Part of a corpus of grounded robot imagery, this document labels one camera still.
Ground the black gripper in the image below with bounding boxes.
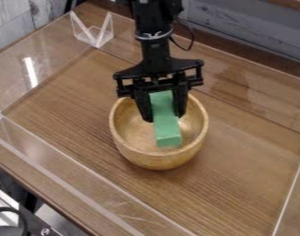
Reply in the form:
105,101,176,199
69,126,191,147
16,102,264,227
113,32,204,123

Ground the green rectangular block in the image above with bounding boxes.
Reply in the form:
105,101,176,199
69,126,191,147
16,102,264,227
151,90,183,148

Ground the brown wooden bowl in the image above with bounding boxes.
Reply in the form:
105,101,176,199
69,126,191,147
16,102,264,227
109,95,210,171

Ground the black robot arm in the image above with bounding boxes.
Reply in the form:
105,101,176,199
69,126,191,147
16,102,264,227
113,0,204,123

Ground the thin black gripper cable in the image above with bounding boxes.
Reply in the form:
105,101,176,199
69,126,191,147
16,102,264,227
168,18,198,52

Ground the clear acrylic corner bracket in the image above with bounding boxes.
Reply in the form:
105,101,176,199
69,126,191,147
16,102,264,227
71,12,115,49

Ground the black metal table bracket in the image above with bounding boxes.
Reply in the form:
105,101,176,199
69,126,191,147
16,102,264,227
20,199,62,236

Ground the black cable under table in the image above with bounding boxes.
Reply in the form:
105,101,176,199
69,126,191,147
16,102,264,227
0,206,28,236

